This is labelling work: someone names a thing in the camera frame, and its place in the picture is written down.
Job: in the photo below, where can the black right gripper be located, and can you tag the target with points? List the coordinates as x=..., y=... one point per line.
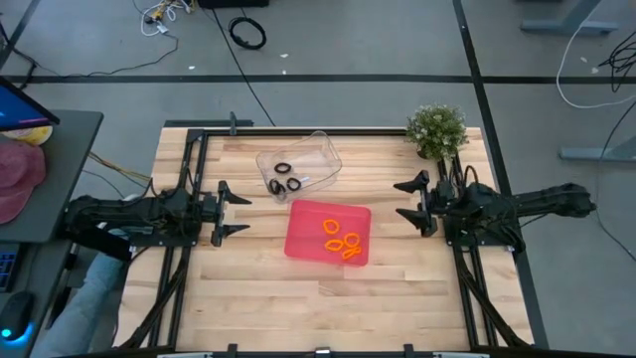
x=429, y=209

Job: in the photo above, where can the black keyboard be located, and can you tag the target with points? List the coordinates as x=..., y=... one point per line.
x=7, y=271

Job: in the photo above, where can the pink plastic bin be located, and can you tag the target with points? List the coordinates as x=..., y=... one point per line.
x=308, y=233

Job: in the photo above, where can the computer monitor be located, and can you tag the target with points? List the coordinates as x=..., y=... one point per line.
x=20, y=109

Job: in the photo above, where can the dark grey desk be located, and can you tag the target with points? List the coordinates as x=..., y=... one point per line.
x=69, y=164

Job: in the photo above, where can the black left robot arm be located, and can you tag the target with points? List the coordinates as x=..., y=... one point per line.
x=124, y=214

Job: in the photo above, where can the small green potted plant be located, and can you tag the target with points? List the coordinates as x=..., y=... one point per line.
x=437, y=130

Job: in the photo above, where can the yellow round object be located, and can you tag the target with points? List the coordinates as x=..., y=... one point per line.
x=35, y=134

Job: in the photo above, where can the grey desk foot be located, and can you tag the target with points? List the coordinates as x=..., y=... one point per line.
x=566, y=25
x=596, y=153

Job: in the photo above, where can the person's leg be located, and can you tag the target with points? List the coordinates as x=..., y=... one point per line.
x=84, y=308

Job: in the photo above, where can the clear plastic bin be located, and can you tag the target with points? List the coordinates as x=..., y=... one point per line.
x=318, y=159

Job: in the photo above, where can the black computer mouse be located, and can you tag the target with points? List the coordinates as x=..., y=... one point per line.
x=17, y=313

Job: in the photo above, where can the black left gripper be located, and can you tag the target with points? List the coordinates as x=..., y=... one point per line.
x=217, y=224

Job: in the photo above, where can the black chair armrest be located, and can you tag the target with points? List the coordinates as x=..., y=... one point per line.
x=94, y=239

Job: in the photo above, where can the black aluminium table frame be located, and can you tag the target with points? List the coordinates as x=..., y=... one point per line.
x=348, y=132

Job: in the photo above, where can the black box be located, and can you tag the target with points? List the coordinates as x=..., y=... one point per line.
x=233, y=3

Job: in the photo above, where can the pink hat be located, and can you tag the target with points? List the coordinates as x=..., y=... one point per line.
x=17, y=174

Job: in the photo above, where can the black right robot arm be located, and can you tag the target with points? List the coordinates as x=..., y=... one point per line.
x=536, y=204

